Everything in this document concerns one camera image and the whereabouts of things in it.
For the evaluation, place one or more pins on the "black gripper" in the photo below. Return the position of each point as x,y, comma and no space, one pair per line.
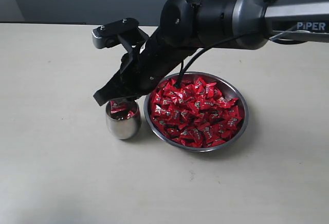
142,69

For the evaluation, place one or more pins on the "red candy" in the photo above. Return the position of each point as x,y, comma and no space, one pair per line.
123,114
158,111
192,138
202,104
116,107
199,84
232,122

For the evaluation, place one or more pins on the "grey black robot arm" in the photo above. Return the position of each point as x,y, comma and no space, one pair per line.
188,25

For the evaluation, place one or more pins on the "stainless steel cup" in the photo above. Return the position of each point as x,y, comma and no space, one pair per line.
124,129

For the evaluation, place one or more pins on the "metal bowl of red candies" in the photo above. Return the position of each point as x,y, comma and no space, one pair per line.
228,103

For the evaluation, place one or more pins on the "red wrapped candy top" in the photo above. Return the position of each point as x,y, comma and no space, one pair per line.
199,84

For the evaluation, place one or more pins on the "red wrapped candy front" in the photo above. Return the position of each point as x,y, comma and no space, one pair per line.
192,138

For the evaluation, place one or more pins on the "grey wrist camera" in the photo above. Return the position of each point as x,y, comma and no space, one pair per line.
113,34

